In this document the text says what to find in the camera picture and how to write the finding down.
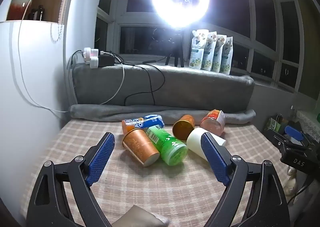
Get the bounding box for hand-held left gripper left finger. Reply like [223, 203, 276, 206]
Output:
[26, 132, 115, 227]

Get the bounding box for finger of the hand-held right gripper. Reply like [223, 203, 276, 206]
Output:
[284, 125, 313, 148]
[265, 129, 300, 153]

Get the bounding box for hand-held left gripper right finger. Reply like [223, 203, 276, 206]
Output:
[201, 132, 291, 227]

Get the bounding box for white paper cup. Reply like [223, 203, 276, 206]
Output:
[186, 127, 227, 161]

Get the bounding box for orange patterned paper cup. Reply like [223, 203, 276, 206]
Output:
[122, 128, 160, 168]

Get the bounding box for golden brown cup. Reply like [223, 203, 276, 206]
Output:
[172, 114, 195, 141]

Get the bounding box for green printed cup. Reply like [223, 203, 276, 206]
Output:
[146, 125, 189, 166]

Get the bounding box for blue printed cup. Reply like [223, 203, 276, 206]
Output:
[142, 114, 165, 129]

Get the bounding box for green box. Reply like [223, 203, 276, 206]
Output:
[264, 114, 292, 133]

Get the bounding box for patterned light cloth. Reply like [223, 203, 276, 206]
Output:
[292, 109, 320, 139]

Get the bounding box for blue orange snack packet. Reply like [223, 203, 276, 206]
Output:
[122, 117, 146, 134]

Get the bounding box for checkered blanket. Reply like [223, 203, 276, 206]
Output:
[20, 119, 297, 227]

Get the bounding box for grey folded blanket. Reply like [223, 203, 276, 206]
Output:
[71, 63, 255, 115]

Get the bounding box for brown paper piece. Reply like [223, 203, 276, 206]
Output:
[117, 204, 171, 227]

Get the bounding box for black power adapter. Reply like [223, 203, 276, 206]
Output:
[98, 51, 116, 67]

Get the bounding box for white green standing pouch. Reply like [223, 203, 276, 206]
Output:
[201, 31, 217, 71]
[211, 34, 227, 73]
[220, 37, 234, 75]
[189, 30, 209, 69]

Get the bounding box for white power strip with plugs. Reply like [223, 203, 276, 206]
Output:
[83, 47, 100, 70]

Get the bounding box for black tripod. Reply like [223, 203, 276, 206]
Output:
[164, 28, 186, 68]

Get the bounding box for dark bottles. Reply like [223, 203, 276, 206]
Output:
[27, 4, 46, 21]

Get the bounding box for black cable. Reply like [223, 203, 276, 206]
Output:
[70, 51, 166, 107]

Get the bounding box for white window frame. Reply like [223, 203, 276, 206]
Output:
[94, 0, 309, 94]

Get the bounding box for white cable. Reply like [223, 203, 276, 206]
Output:
[17, 0, 125, 113]

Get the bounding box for white bead cord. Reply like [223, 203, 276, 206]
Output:
[49, 0, 77, 43]

